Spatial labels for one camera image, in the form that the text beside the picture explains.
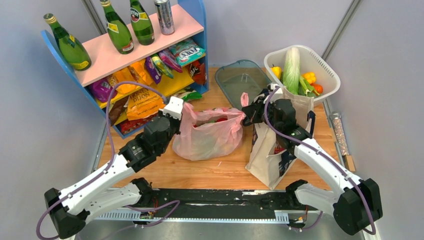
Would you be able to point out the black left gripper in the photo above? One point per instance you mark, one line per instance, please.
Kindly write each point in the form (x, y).
(178, 122)

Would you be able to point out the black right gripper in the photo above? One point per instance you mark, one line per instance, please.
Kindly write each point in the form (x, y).
(252, 111)

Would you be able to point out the pink plastic grocery bag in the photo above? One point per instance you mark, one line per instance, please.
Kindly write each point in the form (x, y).
(209, 133)

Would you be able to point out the cream canvas tote bag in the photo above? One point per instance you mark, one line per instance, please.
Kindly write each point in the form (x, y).
(269, 161)

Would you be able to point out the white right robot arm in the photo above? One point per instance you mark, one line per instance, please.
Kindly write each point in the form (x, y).
(354, 203)

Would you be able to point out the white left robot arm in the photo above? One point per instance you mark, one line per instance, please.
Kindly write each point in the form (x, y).
(68, 208)

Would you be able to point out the honey dijon chips bag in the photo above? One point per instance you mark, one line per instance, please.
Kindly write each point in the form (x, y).
(143, 104)

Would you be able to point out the red patterned snack bag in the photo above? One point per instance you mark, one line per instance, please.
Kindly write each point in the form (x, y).
(128, 126)

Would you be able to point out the teal transparent plastic tray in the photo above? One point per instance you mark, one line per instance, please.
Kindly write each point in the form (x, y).
(242, 76)

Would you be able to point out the green white snack bag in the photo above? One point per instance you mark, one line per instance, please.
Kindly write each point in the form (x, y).
(188, 94)

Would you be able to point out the blue pink snack shelf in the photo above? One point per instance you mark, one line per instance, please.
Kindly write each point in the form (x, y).
(189, 17)

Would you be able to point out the yellow bell pepper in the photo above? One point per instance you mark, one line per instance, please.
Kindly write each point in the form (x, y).
(277, 70)

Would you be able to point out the napa cabbage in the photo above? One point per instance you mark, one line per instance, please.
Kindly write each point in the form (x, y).
(291, 72)

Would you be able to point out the green leafy vegetable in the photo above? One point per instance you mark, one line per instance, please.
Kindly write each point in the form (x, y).
(306, 89)

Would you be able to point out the purple candy packet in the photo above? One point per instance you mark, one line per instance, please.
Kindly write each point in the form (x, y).
(154, 73)

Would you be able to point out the colourful striped candy packet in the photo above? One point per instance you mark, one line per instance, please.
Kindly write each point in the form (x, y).
(161, 66)

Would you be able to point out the orange snack bag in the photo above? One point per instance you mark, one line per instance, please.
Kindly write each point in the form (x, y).
(136, 72)

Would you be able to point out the red dark snack bag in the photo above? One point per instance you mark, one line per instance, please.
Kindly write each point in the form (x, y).
(197, 72)

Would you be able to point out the small yellow orange pepper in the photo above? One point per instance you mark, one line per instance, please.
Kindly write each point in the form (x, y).
(310, 77)

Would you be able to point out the orange tomato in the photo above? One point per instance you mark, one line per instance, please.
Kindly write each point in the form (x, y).
(318, 89)

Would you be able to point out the purple snack bag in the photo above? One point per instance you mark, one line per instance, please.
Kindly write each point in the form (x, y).
(101, 90)

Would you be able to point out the pink candy packet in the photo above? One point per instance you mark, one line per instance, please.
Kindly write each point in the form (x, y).
(170, 60)

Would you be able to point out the white plastic basket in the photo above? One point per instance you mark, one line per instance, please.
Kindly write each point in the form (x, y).
(310, 61)

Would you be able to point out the teal foxs candy bag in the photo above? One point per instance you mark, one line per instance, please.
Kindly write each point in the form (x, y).
(186, 51)

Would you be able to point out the glass tube of beads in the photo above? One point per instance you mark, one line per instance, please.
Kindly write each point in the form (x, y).
(340, 137)

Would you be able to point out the green glass bottle right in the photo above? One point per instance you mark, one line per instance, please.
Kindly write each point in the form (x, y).
(141, 23)

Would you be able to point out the green glass bottle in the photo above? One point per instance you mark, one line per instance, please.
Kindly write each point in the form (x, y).
(118, 31)
(141, 23)
(69, 46)

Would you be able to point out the green glass bottle middle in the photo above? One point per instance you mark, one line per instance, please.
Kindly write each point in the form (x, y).
(118, 31)

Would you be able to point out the silver drink can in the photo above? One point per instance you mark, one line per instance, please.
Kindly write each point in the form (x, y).
(165, 17)

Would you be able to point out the green glass bottle left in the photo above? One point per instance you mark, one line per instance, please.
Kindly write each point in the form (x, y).
(69, 46)

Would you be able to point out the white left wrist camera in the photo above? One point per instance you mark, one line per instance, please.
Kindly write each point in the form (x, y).
(174, 108)

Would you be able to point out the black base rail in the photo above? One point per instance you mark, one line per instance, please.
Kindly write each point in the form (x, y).
(221, 203)

